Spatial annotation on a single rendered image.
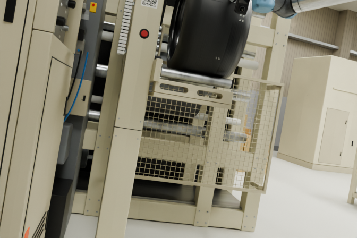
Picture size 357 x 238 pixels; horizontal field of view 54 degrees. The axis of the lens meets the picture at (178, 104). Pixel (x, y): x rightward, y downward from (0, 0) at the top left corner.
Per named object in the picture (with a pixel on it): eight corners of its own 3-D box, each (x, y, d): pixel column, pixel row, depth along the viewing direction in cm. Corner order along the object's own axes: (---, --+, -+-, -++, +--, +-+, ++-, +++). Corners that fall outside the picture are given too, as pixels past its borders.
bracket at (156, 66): (152, 80, 150) (156, 58, 150) (144, 82, 189) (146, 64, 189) (160, 82, 151) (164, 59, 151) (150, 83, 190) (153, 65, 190)
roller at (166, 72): (159, 64, 157) (157, 72, 159) (159, 69, 153) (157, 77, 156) (232, 77, 164) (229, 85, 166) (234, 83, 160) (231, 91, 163)
